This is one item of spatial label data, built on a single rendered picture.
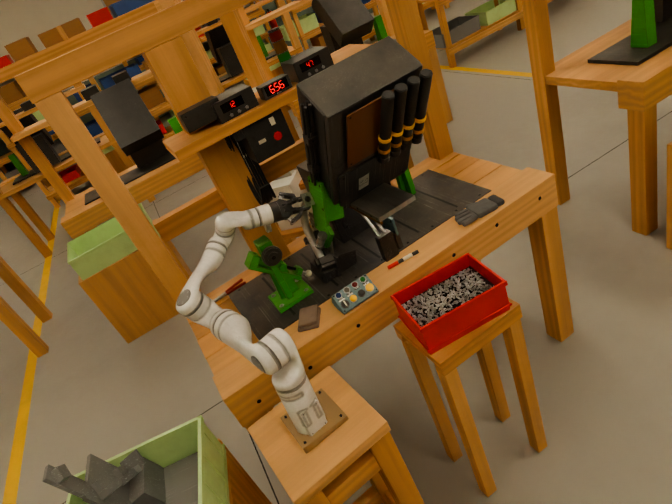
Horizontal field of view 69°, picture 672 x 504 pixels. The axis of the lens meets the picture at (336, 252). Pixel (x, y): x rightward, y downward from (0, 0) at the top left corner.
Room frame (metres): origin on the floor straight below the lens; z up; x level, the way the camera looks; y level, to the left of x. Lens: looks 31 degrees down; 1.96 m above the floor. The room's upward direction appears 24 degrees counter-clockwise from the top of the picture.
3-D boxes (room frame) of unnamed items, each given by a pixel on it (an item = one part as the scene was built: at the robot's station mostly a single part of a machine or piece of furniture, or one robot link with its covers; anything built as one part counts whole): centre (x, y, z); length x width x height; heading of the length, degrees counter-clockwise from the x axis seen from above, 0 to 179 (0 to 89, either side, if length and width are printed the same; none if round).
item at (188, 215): (2.09, 0.01, 1.23); 1.30 x 0.05 x 0.09; 107
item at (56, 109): (2.03, -0.01, 1.36); 1.49 x 0.09 x 0.97; 107
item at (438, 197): (1.74, -0.10, 0.89); 1.10 x 0.42 x 0.02; 107
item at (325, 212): (1.66, -0.04, 1.17); 0.13 x 0.12 x 0.20; 107
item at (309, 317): (1.39, 0.18, 0.91); 0.10 x 0.08 x 0.03; 165
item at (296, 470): (0.99, 0.26, 0.83); 0.32 x 0.32 x 0.04; 20
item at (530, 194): (1.47, -0.18, 0.82); 1.50 x 0.14 x 0.15; 107
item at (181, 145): (1.99, -0.02, 1.52); 0.90 x 0.25 x 0.04; 107
